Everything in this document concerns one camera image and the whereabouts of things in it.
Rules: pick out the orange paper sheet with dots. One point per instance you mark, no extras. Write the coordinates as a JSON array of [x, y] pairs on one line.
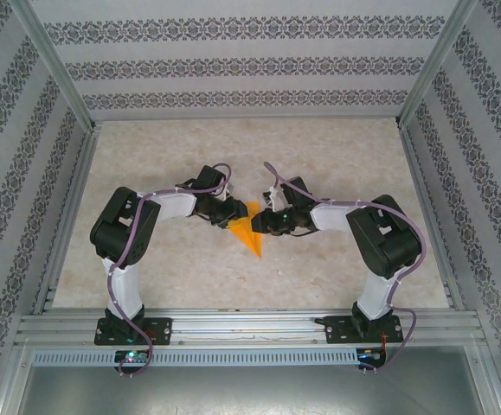
[[250, 240]]

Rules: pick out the grey metal sheet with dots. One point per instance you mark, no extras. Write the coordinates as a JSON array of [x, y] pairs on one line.
[[250, 393]]

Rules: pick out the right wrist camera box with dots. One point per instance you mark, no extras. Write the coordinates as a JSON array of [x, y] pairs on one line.
[[272, 196]]

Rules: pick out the aluminium back rail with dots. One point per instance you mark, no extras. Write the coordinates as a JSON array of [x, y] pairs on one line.
[[246, 117]]

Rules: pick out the aluminium mounting rail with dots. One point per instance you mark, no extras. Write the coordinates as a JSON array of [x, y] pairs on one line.
[[246, 330]]

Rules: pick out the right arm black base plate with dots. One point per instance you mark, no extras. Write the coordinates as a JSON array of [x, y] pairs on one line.
[[338, 332]]

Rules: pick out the aluminium side rail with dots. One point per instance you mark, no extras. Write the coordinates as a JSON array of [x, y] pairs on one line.
[[419, 173], [82, 173]]

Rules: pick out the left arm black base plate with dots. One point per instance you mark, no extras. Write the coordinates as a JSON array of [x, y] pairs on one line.
[[161, 332]]

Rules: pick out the aluminium frame post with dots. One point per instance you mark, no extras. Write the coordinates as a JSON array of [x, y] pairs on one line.
[[59, 65], [434, 65]]

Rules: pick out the aluminium frame beam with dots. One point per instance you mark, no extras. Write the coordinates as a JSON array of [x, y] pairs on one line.
[[490, 380], [12, 384]]

